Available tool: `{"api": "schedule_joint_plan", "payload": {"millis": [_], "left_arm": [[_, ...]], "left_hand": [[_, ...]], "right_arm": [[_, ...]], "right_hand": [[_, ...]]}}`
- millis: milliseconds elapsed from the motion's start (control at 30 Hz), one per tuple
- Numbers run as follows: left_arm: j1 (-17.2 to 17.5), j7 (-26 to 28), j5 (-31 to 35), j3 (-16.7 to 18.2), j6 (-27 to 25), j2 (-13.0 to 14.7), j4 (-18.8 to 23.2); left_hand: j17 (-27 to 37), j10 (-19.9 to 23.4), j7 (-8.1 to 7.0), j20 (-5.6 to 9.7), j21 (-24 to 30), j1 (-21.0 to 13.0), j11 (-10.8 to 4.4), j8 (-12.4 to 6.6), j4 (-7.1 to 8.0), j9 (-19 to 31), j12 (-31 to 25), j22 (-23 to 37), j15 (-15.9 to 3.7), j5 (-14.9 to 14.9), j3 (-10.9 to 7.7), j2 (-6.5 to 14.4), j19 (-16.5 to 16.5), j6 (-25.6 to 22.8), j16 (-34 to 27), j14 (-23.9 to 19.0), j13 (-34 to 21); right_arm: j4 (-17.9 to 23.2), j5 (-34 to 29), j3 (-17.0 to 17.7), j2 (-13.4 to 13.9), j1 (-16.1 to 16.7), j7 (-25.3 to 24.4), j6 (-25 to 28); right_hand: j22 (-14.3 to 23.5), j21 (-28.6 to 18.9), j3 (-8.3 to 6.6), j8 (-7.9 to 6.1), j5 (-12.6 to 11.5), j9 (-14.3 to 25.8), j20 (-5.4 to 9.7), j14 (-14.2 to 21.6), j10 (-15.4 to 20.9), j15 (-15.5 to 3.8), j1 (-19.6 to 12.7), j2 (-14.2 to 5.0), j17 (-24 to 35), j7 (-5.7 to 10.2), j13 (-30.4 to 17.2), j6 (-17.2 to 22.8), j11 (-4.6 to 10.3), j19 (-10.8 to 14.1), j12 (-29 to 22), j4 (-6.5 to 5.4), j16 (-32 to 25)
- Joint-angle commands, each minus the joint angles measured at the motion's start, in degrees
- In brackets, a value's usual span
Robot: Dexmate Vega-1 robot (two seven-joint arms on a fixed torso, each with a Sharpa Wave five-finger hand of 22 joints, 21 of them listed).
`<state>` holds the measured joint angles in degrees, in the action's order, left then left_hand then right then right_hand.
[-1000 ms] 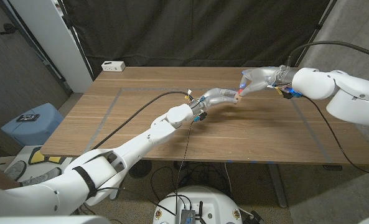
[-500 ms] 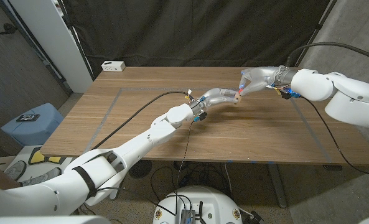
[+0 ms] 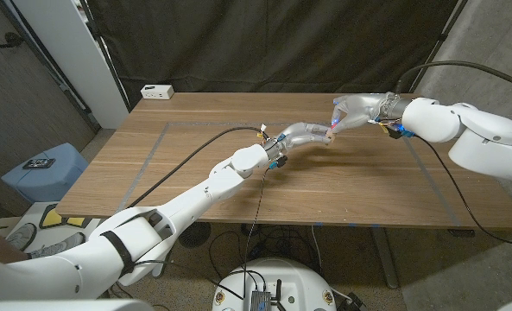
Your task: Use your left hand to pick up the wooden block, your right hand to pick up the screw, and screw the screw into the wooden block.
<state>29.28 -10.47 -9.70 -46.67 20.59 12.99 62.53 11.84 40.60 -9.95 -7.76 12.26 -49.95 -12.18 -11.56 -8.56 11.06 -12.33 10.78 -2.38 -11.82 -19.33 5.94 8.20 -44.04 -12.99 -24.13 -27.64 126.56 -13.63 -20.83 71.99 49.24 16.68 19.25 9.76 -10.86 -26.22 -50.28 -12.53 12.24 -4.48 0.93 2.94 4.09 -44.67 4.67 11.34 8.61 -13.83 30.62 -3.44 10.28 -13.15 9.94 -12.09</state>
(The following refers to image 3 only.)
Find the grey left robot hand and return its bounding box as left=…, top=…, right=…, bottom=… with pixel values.
left=263, top=121, right=332, bottom=159

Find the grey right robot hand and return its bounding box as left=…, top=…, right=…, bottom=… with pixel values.
left=331, top=92, right=412, bottom=135

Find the black backdrop curtain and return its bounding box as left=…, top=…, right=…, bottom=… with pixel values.
left=85, top=0, right=459, bottom=107

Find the black backdrop stand pole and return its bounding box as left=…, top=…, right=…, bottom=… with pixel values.
left=77, top=0, right=132, bottom=112
left=408, top=0, right=471, bottom=94

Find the round black floor fan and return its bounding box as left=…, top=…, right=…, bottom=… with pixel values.
left=178, top=221, right=212, bottom=248

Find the white power outlet box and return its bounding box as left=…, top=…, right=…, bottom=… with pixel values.
left=140, top=84, right=175, bottom=100

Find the grey table leg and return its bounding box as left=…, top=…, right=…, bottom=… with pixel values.
left=370, top=226, right=400, bottom=289

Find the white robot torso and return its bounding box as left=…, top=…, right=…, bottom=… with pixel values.
left=211, top=257, right=338, bottom=311

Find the grey electronics module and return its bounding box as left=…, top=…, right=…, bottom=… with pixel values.
left=250, top=289, right=273, bottom=311

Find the white table leg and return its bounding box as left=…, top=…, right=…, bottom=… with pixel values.
left=151, top=248, right=174, bottom=278

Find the white pillar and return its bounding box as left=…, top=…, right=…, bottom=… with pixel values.
left=11, top=0, right=130, bottom=130

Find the blue padded stool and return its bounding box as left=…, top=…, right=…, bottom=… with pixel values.
left=0, top=143, right=90, bottom=204

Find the grey sneaker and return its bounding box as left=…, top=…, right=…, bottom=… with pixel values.
left=28, top=232, right=86, bottom=259

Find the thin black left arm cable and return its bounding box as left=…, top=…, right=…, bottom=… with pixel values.
left=134, top=166, right=270, bottom=300

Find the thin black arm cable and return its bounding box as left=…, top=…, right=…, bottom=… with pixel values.
left=134, top=166, right=270, bottom=300
left=414, top=136, right=512, bottom=247

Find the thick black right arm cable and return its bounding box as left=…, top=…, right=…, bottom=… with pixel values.
left=395, top=60, right=512, bottom=94

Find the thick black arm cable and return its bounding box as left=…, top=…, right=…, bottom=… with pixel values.
left=395, top=60, right=512, bottom=94
left=128, top=126, right=269, bottom=208

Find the black floor cable tangle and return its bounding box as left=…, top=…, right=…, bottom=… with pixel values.
left=207, top=222, right=326, bottom=277

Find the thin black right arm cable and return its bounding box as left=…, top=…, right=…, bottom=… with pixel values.
left=414, top=136, right=512, bottom=247

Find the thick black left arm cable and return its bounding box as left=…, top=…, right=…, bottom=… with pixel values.
left=128, top=126, right=269, bottom=208

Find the black wall rail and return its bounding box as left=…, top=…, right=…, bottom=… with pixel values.
left=0, top=0, right=102, bottom=131

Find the black door handle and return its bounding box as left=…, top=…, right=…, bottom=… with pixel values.
left=0, top=32, right=26, bottom=49

